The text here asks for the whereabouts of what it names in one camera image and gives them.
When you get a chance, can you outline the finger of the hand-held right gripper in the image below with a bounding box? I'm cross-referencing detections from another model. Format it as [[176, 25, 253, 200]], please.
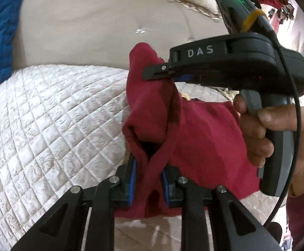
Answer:
[[142, 62, 191, 82]]

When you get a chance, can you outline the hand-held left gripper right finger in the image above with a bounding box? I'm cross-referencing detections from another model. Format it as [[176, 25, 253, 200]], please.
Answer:
[[160, 166, 283, 251]]

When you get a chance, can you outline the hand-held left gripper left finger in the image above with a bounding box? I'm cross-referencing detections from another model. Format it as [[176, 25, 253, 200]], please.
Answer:
[[11, 158, 138, 251]]

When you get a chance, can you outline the red garment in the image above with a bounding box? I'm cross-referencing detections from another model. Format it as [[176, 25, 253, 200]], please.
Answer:
[[114, 42, 263, 219]]

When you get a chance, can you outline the beige tufted headboard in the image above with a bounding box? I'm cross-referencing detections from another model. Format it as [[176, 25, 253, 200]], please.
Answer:
[[12, 0, 236, 77]]

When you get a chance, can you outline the cream quilted bedspread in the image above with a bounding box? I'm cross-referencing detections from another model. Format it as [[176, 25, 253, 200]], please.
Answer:
[[0, 64, 291, 251]]

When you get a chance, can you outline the blue quilted cloth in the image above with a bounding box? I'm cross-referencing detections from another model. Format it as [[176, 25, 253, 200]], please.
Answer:
[[0, 0, 29, 89]]

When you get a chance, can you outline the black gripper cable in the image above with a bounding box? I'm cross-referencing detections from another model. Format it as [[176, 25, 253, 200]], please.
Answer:
[[262, 16, 303, 228]]

